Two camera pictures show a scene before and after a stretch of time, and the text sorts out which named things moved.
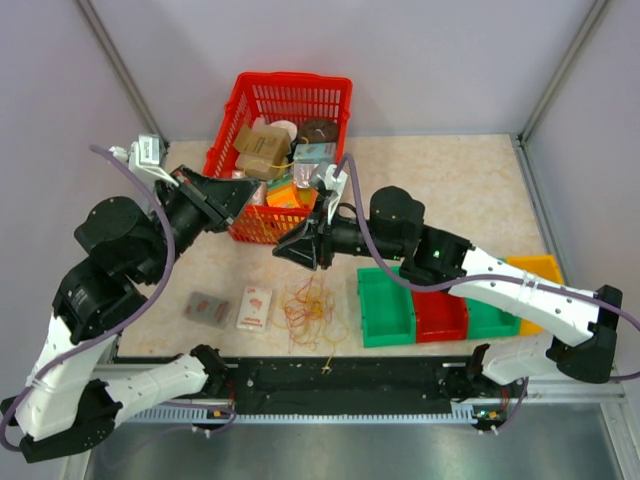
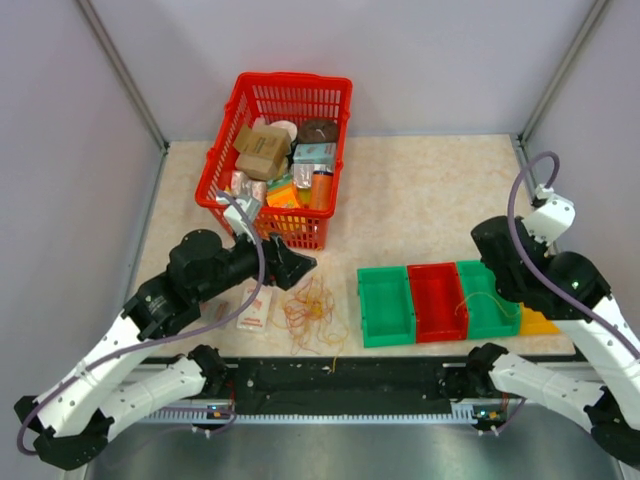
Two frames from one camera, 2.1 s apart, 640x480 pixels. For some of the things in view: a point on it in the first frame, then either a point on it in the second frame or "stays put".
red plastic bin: (439, 316) stays put
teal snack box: (315, 153) stays put
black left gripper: (219, 198) → (281, 266)
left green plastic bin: (387, 308) stays put
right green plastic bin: (486, 321) stays put
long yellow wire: (303, 143) → (514, 315)
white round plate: (259, 121) stays put
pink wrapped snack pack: (258, 197) stays put
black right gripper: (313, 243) → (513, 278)
